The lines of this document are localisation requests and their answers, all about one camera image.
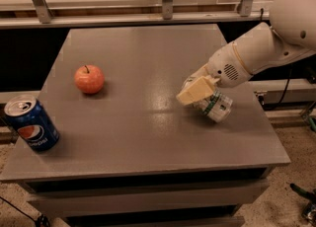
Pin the white green 7up can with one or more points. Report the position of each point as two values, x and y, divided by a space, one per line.
217 107

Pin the red apple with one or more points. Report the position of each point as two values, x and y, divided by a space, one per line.
89 79

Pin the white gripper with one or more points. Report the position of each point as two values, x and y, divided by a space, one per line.
224 64

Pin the grey drawer cabinet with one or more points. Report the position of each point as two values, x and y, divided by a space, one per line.
131 155

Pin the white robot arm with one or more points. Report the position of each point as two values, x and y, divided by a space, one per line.
289 36

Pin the blue pepsi can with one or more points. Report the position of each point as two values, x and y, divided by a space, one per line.
28 117

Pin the metal rail shelf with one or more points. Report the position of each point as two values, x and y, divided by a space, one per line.
143 13

